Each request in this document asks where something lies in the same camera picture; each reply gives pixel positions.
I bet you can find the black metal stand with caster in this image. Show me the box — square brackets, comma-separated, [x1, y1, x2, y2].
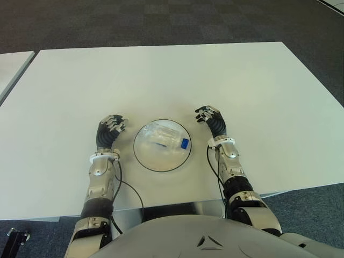
[6, 227, 31, 255]

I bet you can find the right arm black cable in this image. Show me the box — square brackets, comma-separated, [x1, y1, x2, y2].
[206, 145, 229, 218]

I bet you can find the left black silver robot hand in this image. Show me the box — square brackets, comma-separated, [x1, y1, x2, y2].
[96, 114, 128, 153]

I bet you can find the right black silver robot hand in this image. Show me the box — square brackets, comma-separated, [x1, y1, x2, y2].
[194, 105, 228, 139]

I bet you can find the white plate black rim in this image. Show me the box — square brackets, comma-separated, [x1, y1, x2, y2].
[133, 118, 192, 173]

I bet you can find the clear water bottle blue cap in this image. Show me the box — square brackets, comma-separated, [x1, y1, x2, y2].
[141, 123, 189, 150]

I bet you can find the white side table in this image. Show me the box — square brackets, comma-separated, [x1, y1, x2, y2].
[0, 51, 35, 104]

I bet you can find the white round pedestal base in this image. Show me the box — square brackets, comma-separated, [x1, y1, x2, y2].
[197, 200, 225, 217]

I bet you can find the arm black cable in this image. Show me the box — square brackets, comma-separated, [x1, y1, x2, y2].
[109, 158, 146, 234]
[206, 145, 229, 218]

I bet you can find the silver robot torso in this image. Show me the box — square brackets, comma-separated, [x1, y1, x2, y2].
[88, 214, 320, 258]

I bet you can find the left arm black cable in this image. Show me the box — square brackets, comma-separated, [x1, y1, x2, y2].
[109, 158, 146, 234]

